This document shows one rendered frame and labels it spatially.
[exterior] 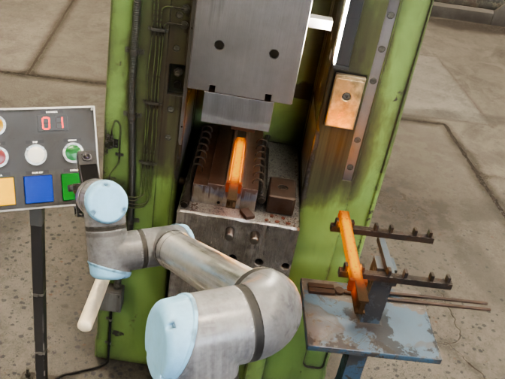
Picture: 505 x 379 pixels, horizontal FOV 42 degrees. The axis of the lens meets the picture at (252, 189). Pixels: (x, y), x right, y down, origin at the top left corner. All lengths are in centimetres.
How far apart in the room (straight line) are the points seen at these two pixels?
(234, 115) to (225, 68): 14
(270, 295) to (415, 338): 113
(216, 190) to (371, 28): 66
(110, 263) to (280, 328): 59
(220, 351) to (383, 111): 127
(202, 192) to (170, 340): 115
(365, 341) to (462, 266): 184
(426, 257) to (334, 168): 167
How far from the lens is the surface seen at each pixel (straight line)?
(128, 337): 265
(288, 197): 201
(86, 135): 191
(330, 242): 228
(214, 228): 201
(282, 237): 202
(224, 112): 188
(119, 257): 146
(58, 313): 297
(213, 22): 179
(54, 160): 189
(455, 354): 318
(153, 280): 244
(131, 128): 209
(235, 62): 182
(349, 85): 197
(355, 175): 215
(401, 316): 210
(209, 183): 200
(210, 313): 92
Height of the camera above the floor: 204
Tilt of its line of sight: 32 degrees down
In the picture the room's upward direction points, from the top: 10 degrees clockwise
